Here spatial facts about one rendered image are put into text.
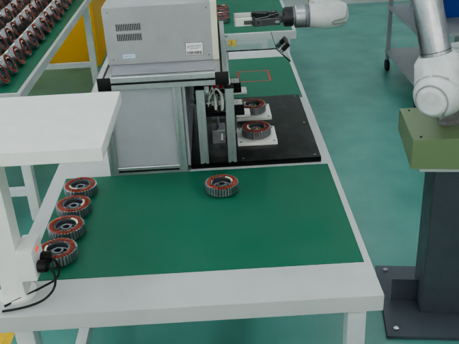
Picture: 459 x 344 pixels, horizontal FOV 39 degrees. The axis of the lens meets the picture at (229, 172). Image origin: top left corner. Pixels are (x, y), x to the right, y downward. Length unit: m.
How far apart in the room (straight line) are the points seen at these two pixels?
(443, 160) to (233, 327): 1.10
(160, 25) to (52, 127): 0.79
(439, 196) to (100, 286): 1.35
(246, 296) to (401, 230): 1.81
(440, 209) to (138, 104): 1.20
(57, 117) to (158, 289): 0.52
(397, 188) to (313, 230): 1.86
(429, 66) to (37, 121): 1.24
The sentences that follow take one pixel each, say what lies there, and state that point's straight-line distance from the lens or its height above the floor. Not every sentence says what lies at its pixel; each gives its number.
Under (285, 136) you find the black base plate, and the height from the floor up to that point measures 0.77.
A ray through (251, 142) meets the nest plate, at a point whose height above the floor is 0.78.
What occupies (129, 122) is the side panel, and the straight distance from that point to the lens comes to 2.31.
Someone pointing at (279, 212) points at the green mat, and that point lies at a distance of 2.08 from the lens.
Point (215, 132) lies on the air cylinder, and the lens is 2.49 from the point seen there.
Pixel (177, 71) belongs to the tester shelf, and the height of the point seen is 1.11.
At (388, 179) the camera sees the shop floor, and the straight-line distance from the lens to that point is 3.91.
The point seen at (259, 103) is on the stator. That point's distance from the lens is 2.76.
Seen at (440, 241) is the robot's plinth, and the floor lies 0.37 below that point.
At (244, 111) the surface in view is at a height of 0.88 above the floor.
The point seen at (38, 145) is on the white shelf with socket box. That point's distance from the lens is 1.57.
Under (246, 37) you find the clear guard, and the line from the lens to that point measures 2.78.
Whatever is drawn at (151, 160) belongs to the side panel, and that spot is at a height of 0.80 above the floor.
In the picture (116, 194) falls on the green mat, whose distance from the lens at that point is 2.27.
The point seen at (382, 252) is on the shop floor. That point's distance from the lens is 3.26.
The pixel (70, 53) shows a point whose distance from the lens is 6.18.
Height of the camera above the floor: 1.82
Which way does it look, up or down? 27 degrees down
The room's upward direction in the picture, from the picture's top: 3 degrees counter-clockwise
